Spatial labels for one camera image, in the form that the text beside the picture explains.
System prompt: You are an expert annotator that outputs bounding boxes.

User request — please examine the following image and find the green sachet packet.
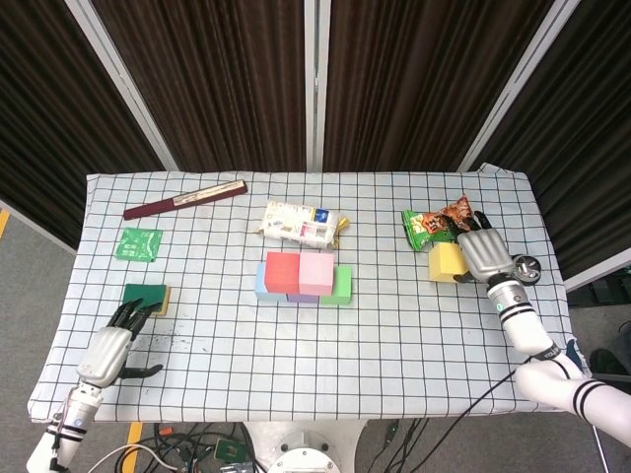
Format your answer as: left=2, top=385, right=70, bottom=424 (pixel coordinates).
left=114, top=227, right=165, bottom=263

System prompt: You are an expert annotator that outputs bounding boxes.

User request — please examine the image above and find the black cable tangle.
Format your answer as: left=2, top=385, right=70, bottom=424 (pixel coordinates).
left=142, top=422, right=257, bottom=473

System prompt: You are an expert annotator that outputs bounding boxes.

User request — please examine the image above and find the black cable green plug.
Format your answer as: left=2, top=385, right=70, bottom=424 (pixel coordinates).
left=372, top=418, right=430, bottom=473

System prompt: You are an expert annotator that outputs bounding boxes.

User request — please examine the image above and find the black round metal cap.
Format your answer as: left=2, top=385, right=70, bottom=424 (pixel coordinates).
left=511, top=253, right=542, bottom=286

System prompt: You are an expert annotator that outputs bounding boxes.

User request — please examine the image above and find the white biscuit package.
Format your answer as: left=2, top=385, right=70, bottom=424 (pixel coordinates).
left=253, top=199, right=350, bottom=251

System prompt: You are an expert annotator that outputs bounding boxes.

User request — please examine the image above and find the white cable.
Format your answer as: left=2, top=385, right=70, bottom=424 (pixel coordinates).
left=91, top=442, right=181, bottom=473

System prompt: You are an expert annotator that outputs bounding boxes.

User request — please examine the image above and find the yellow foam cube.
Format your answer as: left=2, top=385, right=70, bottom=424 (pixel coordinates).
left=427, top=240, right=470, bottom=284

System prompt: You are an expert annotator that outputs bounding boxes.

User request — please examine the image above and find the dark brown partition panel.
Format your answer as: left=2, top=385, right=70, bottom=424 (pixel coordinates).
left=91, top=0, right=308, bottom=172
left=0, top=0, right=167, bottom=250
left=322, top=0, right=556, bottom=172
left=470, top=0, right=631, bottom=281

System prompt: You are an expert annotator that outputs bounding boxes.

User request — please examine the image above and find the green orange snack bag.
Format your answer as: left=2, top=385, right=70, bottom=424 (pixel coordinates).
left=400, top=194, right=481, bottom=253

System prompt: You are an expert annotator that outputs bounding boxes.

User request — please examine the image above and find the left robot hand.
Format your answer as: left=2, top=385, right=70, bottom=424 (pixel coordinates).
left=76, top=297, right=164, bottom=389

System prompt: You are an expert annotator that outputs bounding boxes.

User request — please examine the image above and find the green foam cube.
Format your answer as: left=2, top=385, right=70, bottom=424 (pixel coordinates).
left=318, top=265, right=353, bottom=305

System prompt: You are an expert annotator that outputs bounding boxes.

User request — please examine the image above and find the grey partition base rail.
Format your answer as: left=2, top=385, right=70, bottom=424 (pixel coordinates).
left=564, top=253, right=631, bottom=293
left=0, top=198, right=78, bottom=256

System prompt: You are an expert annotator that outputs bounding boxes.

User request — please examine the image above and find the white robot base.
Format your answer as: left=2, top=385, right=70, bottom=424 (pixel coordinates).
left=245, top=421, right=369, bottom=473

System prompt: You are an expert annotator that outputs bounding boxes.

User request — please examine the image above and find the red foam cube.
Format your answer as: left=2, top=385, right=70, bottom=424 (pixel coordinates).
left=264, top=251, right=302, bottom=296

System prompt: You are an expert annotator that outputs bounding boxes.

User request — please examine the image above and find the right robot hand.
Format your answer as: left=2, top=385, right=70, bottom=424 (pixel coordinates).
left=440, top=210, right=517, bottom=286

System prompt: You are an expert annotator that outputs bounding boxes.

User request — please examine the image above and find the dark red folded fan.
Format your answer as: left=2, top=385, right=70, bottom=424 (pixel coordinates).
left=122, top=179, right=249, bottom=222

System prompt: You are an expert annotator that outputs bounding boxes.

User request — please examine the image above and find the green yellow sponge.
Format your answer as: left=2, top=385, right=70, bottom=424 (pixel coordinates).
left=120, top=283, right=173, bottom=317

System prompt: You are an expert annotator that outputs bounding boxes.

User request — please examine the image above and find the grey partition post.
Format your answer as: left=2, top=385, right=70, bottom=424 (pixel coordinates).
left=456, top=0, right=583, bottom=172
left=303, top=0, right=332, bottom=172
left=63, top=0, right=179, bottom=171

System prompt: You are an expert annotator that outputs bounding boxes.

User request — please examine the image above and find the pink foam cube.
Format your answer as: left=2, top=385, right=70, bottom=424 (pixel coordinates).
left=298, top=251, right=336, bottom=297

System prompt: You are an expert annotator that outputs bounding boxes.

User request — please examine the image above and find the light blue foam cube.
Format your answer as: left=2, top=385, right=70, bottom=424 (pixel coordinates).
left=254, top=261, right=290, bottom=303

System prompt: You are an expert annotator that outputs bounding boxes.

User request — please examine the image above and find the green circuit board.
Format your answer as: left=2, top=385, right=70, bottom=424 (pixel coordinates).
left=214, top=437, right=247, bottom=463

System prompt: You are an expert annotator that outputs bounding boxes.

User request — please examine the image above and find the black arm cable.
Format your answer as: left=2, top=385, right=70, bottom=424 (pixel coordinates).
left=423, top=359, right=536, bottom=473

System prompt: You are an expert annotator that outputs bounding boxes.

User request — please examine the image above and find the white checkered tablecloth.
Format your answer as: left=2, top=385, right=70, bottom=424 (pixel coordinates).
left=28, top=163, right=591, bottom=424

